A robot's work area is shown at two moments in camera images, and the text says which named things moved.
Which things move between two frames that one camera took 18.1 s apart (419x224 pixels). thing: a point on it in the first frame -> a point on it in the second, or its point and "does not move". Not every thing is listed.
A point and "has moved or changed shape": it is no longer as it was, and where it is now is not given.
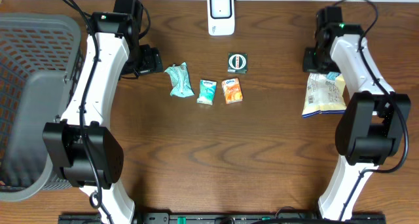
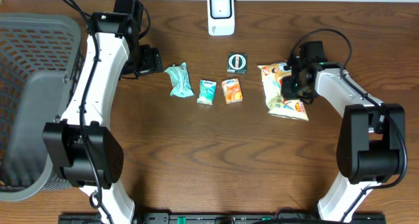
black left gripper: (154, 61) does not move
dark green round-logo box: (237, 63) does not move
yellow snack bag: (325, 93) has moved or changed shape
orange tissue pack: (232, 90) does not move
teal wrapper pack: (180, 82) does not move
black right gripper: (308, 64) -> (287, 92)
